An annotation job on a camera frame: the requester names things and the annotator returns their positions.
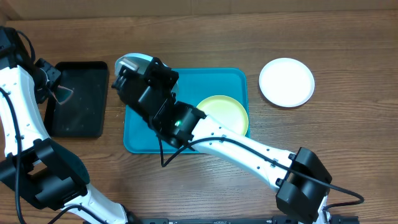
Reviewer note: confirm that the yellow-green plate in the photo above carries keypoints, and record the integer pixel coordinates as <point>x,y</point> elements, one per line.
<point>227,111</point>

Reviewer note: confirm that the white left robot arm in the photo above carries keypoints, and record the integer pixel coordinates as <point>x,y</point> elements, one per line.
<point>36,168</point>

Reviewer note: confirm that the white plate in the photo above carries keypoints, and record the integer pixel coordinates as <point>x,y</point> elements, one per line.
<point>286,82</point>

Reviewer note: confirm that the brown cardboard backdrop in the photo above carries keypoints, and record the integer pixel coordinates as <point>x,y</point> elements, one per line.
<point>77,9</point>

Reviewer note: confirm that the teal plastic tray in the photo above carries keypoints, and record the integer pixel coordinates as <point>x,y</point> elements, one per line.
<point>194,85</point>

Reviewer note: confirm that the light blue plate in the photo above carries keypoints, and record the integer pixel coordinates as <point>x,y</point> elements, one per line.
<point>152,77</point>

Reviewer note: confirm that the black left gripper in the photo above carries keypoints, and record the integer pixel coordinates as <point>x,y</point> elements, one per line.
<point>55,73</point>

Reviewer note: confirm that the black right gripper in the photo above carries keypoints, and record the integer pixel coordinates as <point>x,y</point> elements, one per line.
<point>163,70</point>

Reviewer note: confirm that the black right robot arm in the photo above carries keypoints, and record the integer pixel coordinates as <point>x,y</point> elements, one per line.
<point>299,179</point>

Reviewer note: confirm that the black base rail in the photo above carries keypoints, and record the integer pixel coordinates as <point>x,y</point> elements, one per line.
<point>280,219</point>

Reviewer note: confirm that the black water tray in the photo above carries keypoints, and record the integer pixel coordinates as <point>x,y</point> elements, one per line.
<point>82,116</point>

